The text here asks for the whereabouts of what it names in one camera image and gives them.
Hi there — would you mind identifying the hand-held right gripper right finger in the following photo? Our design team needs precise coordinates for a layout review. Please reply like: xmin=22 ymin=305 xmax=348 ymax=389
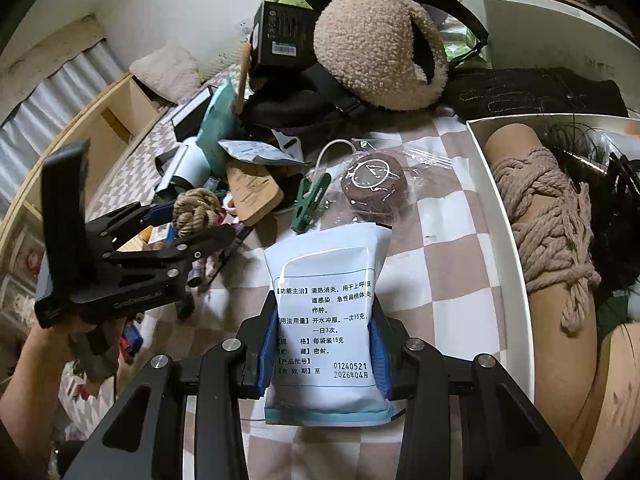
xmin=369 ymin=300 xmax=583 ymax=480

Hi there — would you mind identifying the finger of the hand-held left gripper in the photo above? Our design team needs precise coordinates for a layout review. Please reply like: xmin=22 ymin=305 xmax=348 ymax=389
xmin=106 ymin=226 xmax=237 ymax=282
xmin=89 ymin=201 xmax=177 ymax=247

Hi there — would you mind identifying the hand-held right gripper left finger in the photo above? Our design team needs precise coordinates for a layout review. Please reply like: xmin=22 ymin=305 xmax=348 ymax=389
xmin=65 ymin=292 xmax=281 ymax=480

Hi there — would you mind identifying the white medicine sachet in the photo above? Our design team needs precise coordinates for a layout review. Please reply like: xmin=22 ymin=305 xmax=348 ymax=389
xmin=263 ymin=223 xmax=407 ymax=427

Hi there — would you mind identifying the white storage box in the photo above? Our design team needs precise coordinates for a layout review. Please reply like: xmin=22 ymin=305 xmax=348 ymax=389
xmin=465 ymin=115 xmax=640 ymax=472

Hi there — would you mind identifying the person's left forearm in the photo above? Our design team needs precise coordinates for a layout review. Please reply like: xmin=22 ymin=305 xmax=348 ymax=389
xmin=0 ymin=355 xmax=71 ymax=452

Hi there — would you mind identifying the person's left hand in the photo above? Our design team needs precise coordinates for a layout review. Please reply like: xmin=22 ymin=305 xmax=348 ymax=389
xmin=22 ymin=322 xmax=99 ymax=383

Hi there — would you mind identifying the engraved wooden paddle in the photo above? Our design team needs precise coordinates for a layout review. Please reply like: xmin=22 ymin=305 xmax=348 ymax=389
xmin=225 ymin=162 xmax=286 ymax=227

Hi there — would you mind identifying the white cylindrical device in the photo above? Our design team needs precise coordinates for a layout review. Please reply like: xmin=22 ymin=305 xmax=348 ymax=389
xmin=155 ymin=137 xmax=222 ymax=194

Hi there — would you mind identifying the wooden headboard shelf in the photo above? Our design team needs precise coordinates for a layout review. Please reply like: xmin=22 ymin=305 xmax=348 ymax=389
xmin=0 ymin=72 xmax=171 ymax=261

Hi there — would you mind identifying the silver foil packet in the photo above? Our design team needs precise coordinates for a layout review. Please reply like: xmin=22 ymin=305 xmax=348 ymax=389
xmin=218 ymin=140 xmax=306 ymax=167

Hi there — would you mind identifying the black box with white stripe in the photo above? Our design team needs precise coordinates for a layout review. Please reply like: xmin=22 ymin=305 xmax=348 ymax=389
xmin=170 ymin=92 xmax=214 ymax=144

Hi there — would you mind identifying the teal tissue packet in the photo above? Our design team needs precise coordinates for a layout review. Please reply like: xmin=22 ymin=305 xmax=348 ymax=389
xmin=197 ymin=77 xmax=239 ymax=171

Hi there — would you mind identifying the grey curtain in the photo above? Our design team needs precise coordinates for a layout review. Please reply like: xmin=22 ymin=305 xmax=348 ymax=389
xmin=0 ymin=37 xmax=126 ymax=211

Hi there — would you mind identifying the white fluffy pillow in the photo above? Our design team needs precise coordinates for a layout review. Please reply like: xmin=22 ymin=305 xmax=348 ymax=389
xmin=130 ymin=45 xmax=201 ymax=104

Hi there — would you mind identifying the black cloth with eye print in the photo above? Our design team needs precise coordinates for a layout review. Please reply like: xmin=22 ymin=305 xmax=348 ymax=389
xmin=240 ymin=67 xmax=366 ymax=132

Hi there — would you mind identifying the round wooden cartoon coaster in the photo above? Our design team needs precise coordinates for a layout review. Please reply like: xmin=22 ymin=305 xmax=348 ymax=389
xmin=236 ymin=42 xmax=254 ymax=116

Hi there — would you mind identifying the brown disc in clear bag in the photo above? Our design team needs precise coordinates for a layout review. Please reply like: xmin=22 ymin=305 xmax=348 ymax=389
xmin=340 ymin=137 xmax=456 ymax=227

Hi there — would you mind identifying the black box with barcode label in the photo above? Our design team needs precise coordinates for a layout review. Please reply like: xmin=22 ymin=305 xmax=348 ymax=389
xmin=248 ymin=1 xmax=321 ymax=79

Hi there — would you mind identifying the beige fleece hat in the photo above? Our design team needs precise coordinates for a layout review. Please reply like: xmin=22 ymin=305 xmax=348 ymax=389
xmin=313 ymin=0 xmax=449 ymax=112

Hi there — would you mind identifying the white drawer board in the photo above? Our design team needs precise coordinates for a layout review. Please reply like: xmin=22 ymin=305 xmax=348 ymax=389
xmin=459 ymin=0 xmax=640 ymax=82

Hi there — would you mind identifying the knotted jute rope bundle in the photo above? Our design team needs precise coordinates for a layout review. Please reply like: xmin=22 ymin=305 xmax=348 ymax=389
xmin=172 ymin=187 xmax=223 ymax=239

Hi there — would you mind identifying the green clothespin with cord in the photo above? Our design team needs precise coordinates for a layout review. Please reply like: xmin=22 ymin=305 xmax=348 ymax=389
xmin=291 ymin=139 xmax=359 ymax=234

